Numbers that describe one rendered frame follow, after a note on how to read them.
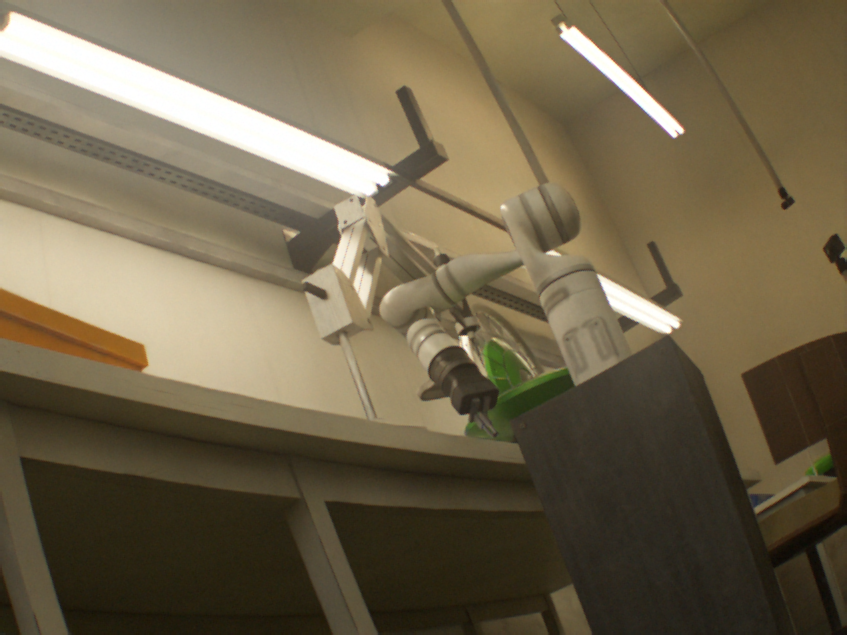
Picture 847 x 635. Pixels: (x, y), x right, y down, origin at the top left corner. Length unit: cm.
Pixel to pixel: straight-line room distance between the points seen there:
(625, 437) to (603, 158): 618
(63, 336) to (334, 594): 46
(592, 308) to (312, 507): 48
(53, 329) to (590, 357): 75
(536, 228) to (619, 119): 599
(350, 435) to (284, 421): 13
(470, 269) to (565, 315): 55
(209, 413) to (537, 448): 45
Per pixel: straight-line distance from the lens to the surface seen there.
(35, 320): 117
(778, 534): 202
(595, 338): 152
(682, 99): 744
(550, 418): 143
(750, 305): 690
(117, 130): 286
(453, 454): 161
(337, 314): 164
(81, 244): 278
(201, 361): 292
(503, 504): 180
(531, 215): 160
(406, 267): 216
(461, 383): 194
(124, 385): 112
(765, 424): 198
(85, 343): 124
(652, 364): 141
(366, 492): 148
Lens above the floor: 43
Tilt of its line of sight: 23 degrees up
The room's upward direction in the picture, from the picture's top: 22 degrees counter-clockwise
